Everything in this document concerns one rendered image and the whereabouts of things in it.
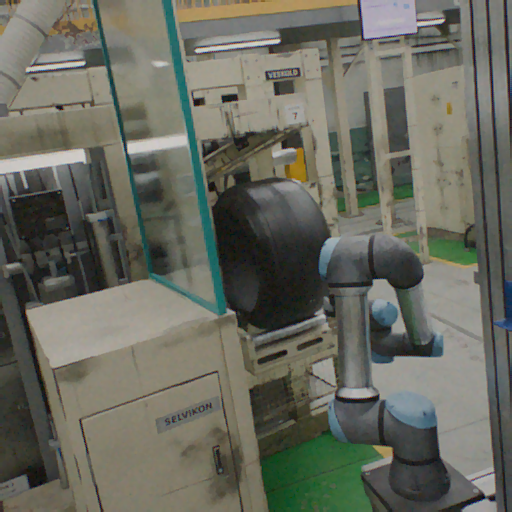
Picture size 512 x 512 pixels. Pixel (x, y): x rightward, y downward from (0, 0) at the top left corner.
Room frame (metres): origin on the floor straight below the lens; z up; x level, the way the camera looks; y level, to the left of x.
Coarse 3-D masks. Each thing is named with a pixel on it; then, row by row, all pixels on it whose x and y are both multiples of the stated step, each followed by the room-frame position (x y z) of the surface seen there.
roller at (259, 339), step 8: (304, 320) 2.06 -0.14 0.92; (312, 320) 2.07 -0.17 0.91; (320, 320) 2.08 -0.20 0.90; (280, 328) 2.02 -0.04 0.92; (288, 328) 2.02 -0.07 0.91; (296, 328) 2.03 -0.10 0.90; (304, 328) 2.05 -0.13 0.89; (256, 336) 1.97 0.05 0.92; (264, 336) 1.98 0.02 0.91; (272, 336) 1.99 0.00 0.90; (280, 336) 2.00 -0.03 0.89; (256, 344) 1.96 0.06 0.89; (264, 344) 1.98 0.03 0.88
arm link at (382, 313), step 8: (368, 304) 1.64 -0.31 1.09; (376, 304) 1.61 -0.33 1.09; (384, 304) 1.59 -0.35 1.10; (392, 304) 1.60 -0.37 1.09; (376, 312) 1.59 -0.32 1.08; (384, 312) 1.58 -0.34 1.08; (392, 312) 1.59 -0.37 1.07; (376, 320) 1.59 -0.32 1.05; (384, 320) 1.58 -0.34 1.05; (392, 320) 1.59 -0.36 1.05; (376, 328) 1.60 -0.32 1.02
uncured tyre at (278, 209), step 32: (224, 192) 2.18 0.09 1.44; (256, 192) 2.04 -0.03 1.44; (288, 192) 2.05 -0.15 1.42; (224, 224) 2.38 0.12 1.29; (256, 224) 1.94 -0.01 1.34; (288, 224) 1.94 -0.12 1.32; (320, 224) 1.99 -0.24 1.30; (224, 256) 2.39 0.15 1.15; (256, 256) 1.93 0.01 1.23; (288, 256) 1.90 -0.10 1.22; (256, 288) 2.37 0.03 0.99; (288, 288) 1.90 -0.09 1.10; (320, 288) 1.97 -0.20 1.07; (256, 320) 2.03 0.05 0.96; (288, 320) 2.00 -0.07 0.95
